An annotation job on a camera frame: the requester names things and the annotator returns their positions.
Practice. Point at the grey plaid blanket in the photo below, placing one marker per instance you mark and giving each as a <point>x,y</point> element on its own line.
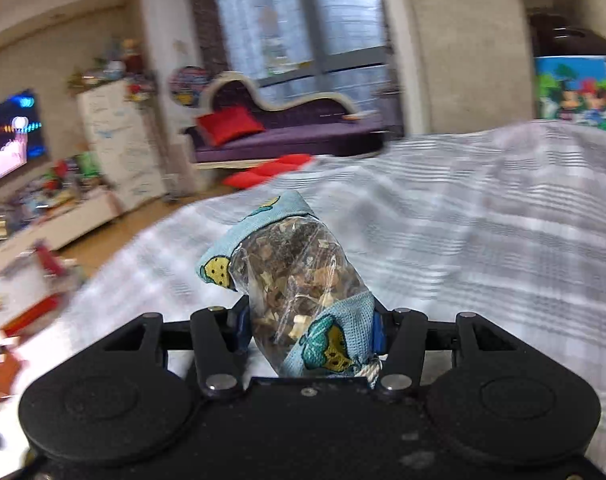
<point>483,235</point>

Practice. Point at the red and white box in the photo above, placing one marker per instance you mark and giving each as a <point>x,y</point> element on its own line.
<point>23,285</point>

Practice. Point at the purple sofa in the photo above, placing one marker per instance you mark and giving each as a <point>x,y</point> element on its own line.
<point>293,135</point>

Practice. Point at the low white cabinet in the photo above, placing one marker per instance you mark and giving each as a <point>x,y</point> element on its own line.
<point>73,225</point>

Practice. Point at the brown leather bag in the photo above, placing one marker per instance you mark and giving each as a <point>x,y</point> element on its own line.
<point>3,375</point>

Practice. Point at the tall white drawn-on cabinet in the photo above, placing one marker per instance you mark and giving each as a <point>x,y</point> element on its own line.
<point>118,150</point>

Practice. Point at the television screen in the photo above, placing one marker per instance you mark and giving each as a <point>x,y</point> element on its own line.
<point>8,145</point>

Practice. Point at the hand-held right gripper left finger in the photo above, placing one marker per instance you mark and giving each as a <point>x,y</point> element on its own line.
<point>210,345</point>

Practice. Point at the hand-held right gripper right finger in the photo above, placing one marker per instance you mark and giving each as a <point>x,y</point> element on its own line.
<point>405,345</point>

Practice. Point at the red floor cushions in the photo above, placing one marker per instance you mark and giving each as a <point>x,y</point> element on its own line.
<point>268,167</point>

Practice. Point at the red sofa cushion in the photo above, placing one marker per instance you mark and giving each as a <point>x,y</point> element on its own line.
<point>230,125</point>

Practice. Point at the round colourful wall plate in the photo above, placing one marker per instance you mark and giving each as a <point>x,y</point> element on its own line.
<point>188,87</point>

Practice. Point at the cartoon picture box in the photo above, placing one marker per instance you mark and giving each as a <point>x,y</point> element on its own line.
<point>578,92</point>

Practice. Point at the large window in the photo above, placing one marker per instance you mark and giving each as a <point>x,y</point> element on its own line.
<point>303,20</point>

